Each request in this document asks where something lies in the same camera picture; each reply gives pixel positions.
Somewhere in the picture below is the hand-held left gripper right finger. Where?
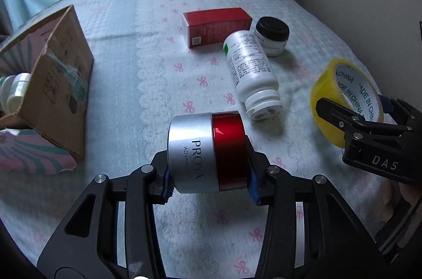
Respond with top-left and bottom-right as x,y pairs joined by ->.
246,136 -> 387,279

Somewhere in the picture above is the brown cardboard box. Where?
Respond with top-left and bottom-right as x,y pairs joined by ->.
0,4 -> 94,175

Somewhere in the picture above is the small white bottle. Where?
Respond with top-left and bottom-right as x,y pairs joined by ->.
0,75 -> 24,113

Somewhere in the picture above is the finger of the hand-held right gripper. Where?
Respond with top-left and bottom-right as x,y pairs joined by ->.
315,97 -> 411,139
378,95 -> 422,132

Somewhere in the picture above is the yellow tape roll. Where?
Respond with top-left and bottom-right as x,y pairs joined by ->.
310,59 -> 385,148

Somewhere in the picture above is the person's right hand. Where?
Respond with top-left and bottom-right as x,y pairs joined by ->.
378,181 -> 422,222

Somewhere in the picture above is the white pill bottle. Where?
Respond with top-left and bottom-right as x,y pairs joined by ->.
223,30 -> 284,121

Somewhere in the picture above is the white jar with black lid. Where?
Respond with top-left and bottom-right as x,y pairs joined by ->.
253,16 -> 290,57

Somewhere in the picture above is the red cardboard package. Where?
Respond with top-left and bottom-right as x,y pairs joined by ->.
182,7 -> 253,50

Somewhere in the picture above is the clear tape roll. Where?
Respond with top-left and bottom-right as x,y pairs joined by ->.
7,72 -> 32,98

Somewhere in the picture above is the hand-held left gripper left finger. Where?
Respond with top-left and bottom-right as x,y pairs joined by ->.
37,150 -> 175,279

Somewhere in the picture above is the silver and red cream jar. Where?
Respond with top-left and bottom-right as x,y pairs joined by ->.
167,111 -> 248,194

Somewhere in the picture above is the white blanket with pink bows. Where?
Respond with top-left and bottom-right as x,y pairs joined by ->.
0,0 -> 422,268

